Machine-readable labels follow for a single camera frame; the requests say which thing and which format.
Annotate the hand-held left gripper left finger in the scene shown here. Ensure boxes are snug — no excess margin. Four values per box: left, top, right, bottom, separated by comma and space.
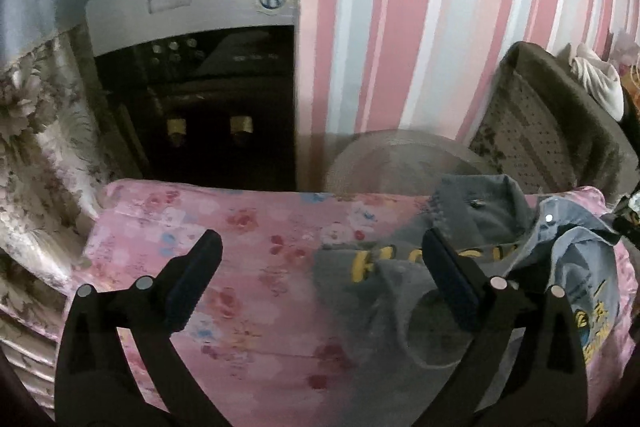
54, 229, 224, 427

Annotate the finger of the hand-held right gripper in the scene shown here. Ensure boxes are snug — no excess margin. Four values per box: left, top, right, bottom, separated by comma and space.
607, 194, 640, 239

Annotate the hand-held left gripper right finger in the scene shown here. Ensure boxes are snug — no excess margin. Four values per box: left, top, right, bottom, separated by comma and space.
422, 227, 588, 427

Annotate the blue denim jacket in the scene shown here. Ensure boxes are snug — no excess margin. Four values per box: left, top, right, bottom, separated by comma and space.
312, 174, 626, 373

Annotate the pink floral bedsheet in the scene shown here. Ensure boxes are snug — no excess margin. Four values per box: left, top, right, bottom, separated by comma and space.
62, 177, 640, 427

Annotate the brown covered chair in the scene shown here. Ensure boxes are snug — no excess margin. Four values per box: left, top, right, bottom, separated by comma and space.
470, 41, 640, 208

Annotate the floral printed bag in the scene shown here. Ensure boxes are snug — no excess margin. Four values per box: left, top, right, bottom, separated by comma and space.
616, 32, 640, 108

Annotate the white cloth bundle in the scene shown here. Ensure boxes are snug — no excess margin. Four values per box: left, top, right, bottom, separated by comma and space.
570, 43, 626, 120

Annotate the floral curtain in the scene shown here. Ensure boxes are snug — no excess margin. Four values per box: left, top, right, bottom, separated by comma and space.
0, 32, 126, 408

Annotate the silver black water dispenser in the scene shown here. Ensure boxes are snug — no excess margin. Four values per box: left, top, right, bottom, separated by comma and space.
84, 0, 301, 192

